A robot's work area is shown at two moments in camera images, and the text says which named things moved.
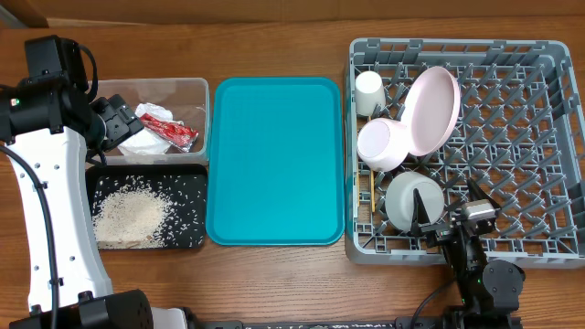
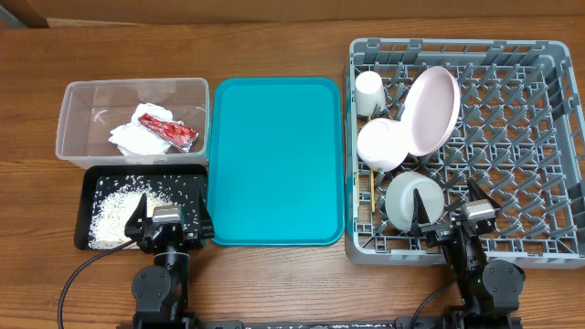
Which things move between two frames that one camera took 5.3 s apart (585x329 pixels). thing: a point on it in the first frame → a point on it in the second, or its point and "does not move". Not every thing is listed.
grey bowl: x=399 y=199 does not move
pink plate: x=430 y=110 does not move
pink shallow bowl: x=383 y=143 does not move
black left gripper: x=120 y=117 → x=195 y=238
